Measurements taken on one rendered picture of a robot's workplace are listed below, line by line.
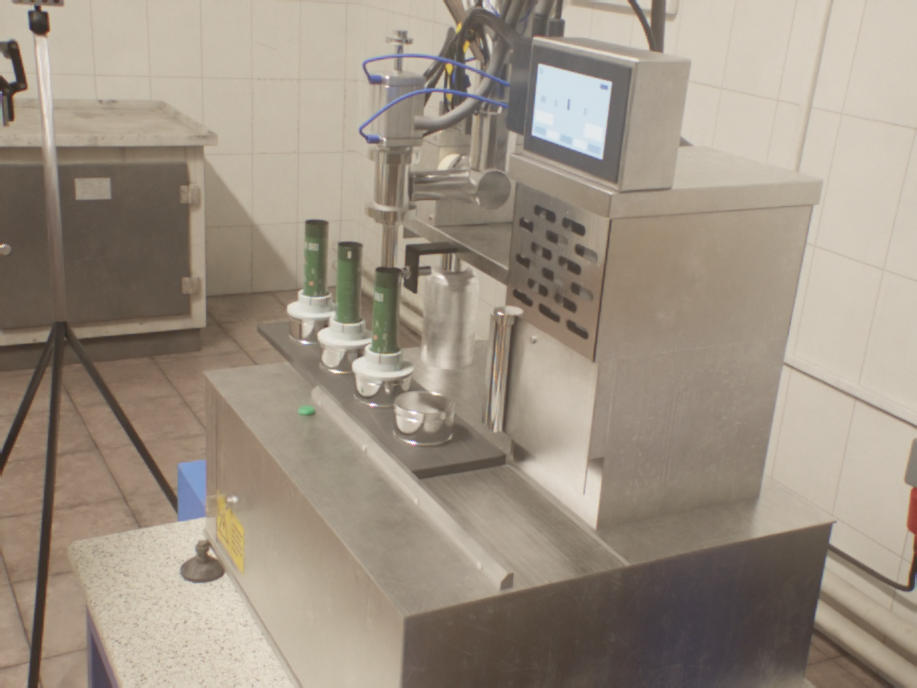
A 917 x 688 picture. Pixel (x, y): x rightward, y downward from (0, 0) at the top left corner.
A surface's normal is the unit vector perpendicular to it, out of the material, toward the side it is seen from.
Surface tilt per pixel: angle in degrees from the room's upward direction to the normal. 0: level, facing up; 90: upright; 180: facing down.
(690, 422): 90
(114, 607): 0
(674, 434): 90
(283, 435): 0
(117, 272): 90
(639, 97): 90
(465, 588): 0
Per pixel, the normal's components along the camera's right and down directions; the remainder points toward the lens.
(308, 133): 0.46, 0.34
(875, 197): -0.89, 0.11
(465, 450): 0.07, -0.94
